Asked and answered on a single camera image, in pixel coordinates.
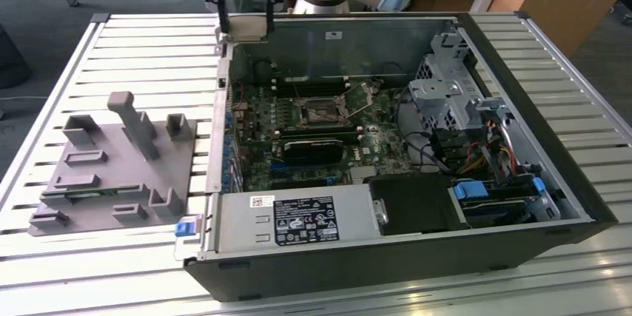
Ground silver CPU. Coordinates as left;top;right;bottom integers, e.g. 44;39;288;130
228;15;272;42

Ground metal socket cover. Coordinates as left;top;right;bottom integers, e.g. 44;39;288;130
343;81;386;118

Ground CPU socket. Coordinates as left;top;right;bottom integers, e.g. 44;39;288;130
294;96;352;128

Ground black RAM slot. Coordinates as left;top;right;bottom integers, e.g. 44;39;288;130
284;87;347;97
280;133;358;142
284;77;347;88
280;127;358;135

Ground black graphics card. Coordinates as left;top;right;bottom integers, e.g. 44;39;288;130
274;137;346;166

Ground silver drive cage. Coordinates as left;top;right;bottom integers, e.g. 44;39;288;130
395;33;515;135

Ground green motherboard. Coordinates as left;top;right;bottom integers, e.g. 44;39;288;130
227;78;411;193

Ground silver chipset heatsink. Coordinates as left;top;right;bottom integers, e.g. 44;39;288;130
350;166;379;184

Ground grey parts rack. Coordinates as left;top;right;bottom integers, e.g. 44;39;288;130
28;90;200;238

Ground green RAM stick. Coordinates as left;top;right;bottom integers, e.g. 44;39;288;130
64;184;144;199

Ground grey power supply unit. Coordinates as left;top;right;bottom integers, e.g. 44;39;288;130
200;182;391;258

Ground blue disk carrier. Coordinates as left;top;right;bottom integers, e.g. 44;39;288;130
451;179;491;203

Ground black hard disk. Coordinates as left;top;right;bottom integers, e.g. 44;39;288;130
463;200;531;226

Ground black PC case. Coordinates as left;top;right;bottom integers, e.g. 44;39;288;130
182;11;619;303

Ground yellow red power wires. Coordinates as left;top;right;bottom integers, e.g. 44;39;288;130
456;119;520;184

